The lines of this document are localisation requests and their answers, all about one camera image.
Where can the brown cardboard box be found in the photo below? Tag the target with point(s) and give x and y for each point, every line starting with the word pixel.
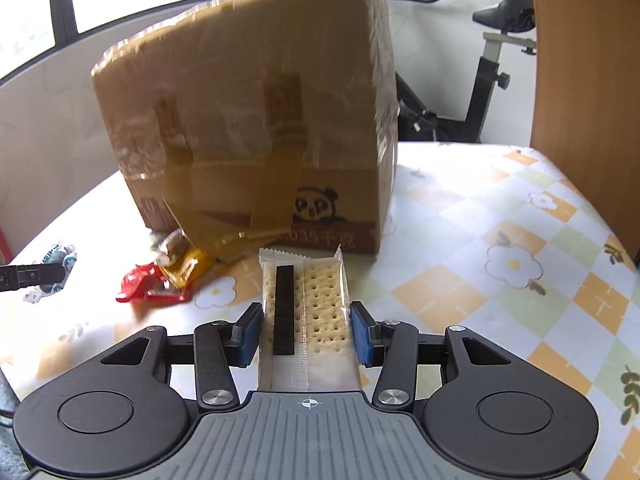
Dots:
pixel 240 120

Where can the red candy wrapper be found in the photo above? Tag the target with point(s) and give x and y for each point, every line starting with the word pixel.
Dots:
pixel 145 285

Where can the black exercise bike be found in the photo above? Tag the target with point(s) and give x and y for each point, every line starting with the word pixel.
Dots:
pixel 480 75

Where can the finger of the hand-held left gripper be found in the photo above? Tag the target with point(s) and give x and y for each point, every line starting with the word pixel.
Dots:
pixel 35 277

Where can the clear golden snack packet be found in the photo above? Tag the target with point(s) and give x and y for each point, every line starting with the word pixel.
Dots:
pixel 187 267

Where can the clear cracker packet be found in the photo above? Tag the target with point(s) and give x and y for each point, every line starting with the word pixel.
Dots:
pixel 320 310

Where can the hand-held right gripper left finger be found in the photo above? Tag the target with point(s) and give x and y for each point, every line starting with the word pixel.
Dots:
pixel 249 335

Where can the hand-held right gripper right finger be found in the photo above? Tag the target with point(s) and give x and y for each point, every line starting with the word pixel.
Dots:
pixel 361 335

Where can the red object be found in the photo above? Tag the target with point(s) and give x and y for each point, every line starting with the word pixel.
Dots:
pixel 4 247

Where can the wooden panel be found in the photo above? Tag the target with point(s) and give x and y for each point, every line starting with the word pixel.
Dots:
pixel 585 85

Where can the clear blue-print candy packet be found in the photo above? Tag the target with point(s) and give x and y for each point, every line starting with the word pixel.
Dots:
pixel 55 255

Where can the clear brown snack packet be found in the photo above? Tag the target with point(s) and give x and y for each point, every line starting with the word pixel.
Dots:
pixel 167 245

